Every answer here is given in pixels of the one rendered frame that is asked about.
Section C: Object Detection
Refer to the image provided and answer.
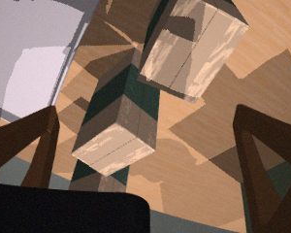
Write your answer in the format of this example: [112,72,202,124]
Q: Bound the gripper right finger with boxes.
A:
[233,104,291,233]

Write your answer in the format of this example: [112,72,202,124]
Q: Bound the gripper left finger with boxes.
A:
[0,105,60,188]

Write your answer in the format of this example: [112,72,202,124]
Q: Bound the white rectangular tray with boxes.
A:
[0,0,101,123]

